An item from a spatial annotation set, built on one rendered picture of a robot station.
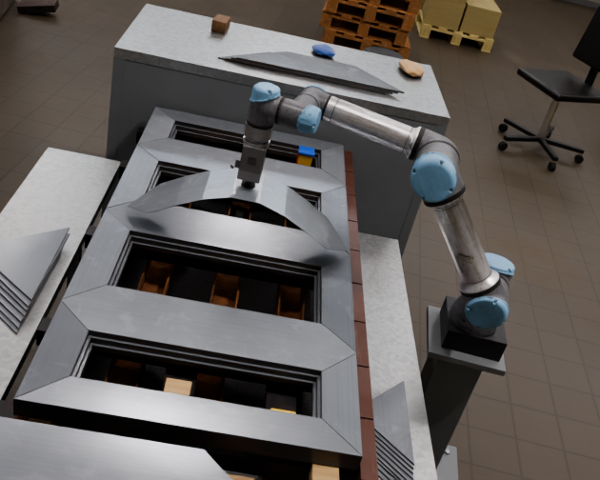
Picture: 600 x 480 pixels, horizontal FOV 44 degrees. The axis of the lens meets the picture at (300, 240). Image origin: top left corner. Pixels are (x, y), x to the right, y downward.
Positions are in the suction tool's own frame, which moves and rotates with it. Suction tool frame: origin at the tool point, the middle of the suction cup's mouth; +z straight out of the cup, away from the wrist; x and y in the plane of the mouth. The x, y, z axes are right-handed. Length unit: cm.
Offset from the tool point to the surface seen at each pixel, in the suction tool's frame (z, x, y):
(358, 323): 19.5, 38.3, 25.4
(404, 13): 49, 77, -440
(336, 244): 11.5, 29.2, 0.5
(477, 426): 102, 108, -33
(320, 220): 7.9, 23.1, -4.9
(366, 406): 20, 41, 57
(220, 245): 15.7, -4.1, 8.1
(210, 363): 19, 2, 54
